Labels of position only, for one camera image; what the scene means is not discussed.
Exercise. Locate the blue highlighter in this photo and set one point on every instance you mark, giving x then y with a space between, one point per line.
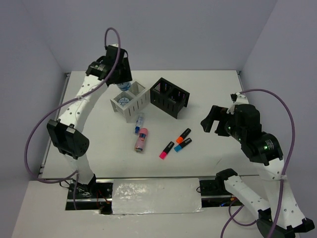
183 144

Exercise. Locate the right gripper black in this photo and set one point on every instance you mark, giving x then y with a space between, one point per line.
216 112

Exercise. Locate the white two-slot organizer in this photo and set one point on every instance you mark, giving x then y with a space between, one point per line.
139 97

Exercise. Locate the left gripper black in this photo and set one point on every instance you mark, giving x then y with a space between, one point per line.
127 75

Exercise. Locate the orange highlighter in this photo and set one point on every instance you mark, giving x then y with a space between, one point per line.
181 138

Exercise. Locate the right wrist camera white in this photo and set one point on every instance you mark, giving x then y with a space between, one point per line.
237 99

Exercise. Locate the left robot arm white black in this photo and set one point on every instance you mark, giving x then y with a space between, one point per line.
66 132

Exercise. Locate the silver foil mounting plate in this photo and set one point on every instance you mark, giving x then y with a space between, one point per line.
150 196

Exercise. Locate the black two-slot organizer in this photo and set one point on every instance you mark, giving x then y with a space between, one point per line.
168 97

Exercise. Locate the pink highlighter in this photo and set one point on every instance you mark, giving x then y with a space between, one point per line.
166 150

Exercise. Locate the blue slime jar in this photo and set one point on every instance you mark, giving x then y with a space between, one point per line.
123 101
124 86

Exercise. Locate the clear blue-capped glue tube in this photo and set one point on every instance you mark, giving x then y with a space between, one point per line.
139 122

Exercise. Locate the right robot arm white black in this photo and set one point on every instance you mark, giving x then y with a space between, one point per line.
277 216

